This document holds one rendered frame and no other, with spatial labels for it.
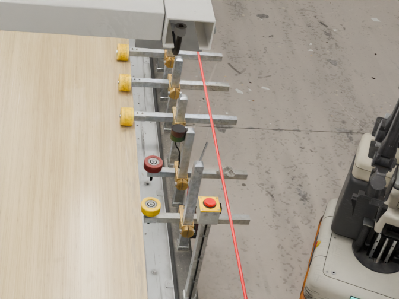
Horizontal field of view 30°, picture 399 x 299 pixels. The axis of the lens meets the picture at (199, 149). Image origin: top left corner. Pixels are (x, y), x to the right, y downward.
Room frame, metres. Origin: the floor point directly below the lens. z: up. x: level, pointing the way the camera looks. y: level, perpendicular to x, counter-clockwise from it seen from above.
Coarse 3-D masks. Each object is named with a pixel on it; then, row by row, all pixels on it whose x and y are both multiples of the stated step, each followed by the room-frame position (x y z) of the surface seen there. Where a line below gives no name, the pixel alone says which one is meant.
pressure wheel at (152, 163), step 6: (150, 156) 2.36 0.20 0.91; (156, 156) 2.36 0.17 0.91; (144, 162) 2.31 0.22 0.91; (150, 162) 2.32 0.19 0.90; (156, 162) 2.33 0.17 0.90; (162, 162) 2.33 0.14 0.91; (144, 168) 2.31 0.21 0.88; (150, 168) 2.29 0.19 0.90; (156, 168) 2.29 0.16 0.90; (150, 180) 2.32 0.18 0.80
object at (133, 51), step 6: (132, 48) 3.04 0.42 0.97; (138, 48) 3.06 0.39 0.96; (132, 54) 3.03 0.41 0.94; (138, 54) 3.03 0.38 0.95; (144, 54) 3.04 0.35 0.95; (150, 54) 3.05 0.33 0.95; (156, 54) 3.06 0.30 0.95; (162, 54) 3.06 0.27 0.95; (180, 54) 3.09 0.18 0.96; (186, 54) 3.09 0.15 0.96; (192, 54) 3.10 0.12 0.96; (204, 54) 3.12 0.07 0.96; (210, 54) 3.14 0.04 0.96; (216, 54) 3.15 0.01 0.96; (204, 60) 3.12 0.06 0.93; (210, 60) 3.12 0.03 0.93; (216, 60) 3.13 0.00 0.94
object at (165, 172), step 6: (162, 168) 2.35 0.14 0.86; (168, 168) 2.35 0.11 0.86; (174, 168) 2.36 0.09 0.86; (150, 174) 2.31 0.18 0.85; (156, 174) 2.32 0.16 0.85; (162, 174) 2.33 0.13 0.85; (168, 174) 2.33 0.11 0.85; (174, 174) 2.34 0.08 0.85; (204, 174) 2.37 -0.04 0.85; (210, 174) 2.38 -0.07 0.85; (216, 174) 2.38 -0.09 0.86; (240, 174) 2.41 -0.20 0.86; (246, 174) 2.41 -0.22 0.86
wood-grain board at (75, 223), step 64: (0, 64) 2.80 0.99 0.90; (64, 64) 2.89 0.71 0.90; (128, 64) 3.00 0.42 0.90; (0, 128) 2.35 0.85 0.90; (64, 128) 2.43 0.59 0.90; (128, 128) 2.52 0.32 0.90; (0, 192) 1.99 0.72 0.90; (64, 192) 2.06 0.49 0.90; (128, 192) 2.12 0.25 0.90; (0, 256) 1.68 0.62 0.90; (64, 256) 1.74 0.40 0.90; (128, 256) 1.80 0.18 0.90
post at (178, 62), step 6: (180, 60) 2.79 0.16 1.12; (174, 66) 2.79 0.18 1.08; (180, 66) 2.79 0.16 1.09; (174, 72) 2.79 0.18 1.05; (180, 72) 2.79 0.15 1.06; (174, 78) 2.79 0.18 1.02; (174, 84) 2.79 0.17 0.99; (168, 102) 2.81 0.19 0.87; (174, 102) 2.79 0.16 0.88; (168, 108) 2.78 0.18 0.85; (168, 126) 2.79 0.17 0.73
